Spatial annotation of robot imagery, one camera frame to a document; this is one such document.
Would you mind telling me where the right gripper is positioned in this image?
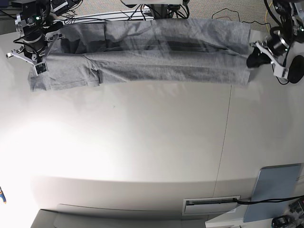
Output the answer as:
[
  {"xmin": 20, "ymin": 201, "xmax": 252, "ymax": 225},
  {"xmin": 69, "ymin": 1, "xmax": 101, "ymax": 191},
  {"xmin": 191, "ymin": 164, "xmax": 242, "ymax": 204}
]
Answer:
[{"xmin": 6, "ymin": 34, "xmax": 65, "ymax": 64}]

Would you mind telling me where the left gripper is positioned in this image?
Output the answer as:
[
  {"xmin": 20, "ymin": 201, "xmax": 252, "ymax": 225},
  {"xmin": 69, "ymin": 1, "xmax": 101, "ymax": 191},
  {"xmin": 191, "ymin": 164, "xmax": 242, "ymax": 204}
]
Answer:
[{"xmin": 246, "ymin": 34, "xmax": 293, "ymax": 68}]

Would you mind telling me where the grey T-shirt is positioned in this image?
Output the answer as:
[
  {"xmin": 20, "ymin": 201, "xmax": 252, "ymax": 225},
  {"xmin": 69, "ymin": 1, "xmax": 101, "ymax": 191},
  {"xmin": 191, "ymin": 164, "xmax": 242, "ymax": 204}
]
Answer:
[{"xmin": 28, "ymin": 19, "xmax": 250, "ymax": 91}]

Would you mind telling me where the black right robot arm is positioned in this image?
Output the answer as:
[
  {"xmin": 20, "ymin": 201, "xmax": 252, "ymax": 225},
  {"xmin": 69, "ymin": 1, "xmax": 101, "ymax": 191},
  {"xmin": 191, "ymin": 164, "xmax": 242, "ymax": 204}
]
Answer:
[{"xmin": 11, "ymin": 0, "xmax": 271, "ymax": 71}]

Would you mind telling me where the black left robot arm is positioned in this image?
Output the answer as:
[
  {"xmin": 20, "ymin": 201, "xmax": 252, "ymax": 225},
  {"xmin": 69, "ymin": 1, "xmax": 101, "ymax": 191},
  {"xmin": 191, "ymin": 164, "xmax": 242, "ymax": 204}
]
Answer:
[{"xmin": 260, "ymin": 0, "xmax": 304, "ymax": 57}]

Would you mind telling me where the black computer mouse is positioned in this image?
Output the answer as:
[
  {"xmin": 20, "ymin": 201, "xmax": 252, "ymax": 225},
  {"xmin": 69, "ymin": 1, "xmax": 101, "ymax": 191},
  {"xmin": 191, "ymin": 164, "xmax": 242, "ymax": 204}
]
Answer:
[{"xmin": 287, "ymin": 55, "xmax": 304, "ymax": 84}]

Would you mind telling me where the grey laptop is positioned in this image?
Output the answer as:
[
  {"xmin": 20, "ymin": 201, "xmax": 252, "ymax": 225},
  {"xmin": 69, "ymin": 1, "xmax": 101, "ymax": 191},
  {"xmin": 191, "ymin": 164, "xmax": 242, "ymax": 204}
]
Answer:
[{"xmin": 243, "ymin": 164, "xmax": 301, "ymax": 223}]

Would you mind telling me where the black blue device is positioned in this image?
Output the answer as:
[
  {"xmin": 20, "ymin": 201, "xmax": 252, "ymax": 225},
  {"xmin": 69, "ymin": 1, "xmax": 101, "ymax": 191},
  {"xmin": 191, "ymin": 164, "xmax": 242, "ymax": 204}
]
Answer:
[{"xmin": 271, "ymin": 215, "xmax": 294, "ymax": 228}]

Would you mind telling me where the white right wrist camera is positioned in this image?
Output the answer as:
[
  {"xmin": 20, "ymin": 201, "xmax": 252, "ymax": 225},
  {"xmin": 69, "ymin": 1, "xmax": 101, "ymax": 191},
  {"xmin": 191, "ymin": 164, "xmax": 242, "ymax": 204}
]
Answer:
[{"xmin": 34, "ymin": 61, "xmax": 48, "ymax": 76}]

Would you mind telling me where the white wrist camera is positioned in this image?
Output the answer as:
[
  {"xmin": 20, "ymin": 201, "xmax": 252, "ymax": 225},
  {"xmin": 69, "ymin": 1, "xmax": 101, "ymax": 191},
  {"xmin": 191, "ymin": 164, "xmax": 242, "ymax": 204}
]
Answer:
[
  {"xmin": 274, "ymin": 64, "xmax": 289, "ymax": 80},
  {"xmin": 34, "ymin": 61, "xmax": 48, "ymax": 76}
]

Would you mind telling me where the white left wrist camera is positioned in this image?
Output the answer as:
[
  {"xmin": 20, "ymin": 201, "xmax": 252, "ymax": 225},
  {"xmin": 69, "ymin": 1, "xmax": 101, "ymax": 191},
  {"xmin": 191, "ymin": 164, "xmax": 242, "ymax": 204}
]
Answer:
[{"xmin": 274, "ymin": 64, "xmax": 289, "ymax": 80}]

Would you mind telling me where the black camera box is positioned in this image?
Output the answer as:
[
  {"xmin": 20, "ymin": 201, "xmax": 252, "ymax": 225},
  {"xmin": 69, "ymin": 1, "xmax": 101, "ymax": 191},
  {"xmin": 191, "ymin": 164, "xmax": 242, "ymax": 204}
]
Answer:
[{"xmin": 50, "ymin": 0, "xmax": 68, "ymax": 12}]

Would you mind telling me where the black mouse cable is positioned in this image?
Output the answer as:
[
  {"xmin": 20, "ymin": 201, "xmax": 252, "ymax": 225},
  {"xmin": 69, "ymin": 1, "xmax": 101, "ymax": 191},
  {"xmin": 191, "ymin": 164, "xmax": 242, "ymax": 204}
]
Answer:
[{"xmin": 211, "ymin": 8, "xmax": 274, "ymax": 27}]

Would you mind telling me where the black power cable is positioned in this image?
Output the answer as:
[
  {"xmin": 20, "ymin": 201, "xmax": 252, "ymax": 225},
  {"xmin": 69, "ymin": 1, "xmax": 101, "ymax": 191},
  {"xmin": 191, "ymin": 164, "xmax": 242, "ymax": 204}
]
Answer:
[{"xmin": 235, "ymin": 195, "xmax": 304, "ymax": 205}]

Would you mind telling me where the white table cable tray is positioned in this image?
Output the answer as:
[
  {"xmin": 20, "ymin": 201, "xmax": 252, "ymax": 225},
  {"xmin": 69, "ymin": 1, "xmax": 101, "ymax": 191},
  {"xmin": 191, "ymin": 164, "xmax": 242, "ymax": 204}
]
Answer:
[{"xmin": 182, "ymin": 196, "xmax": 240, "ymax": 216}]

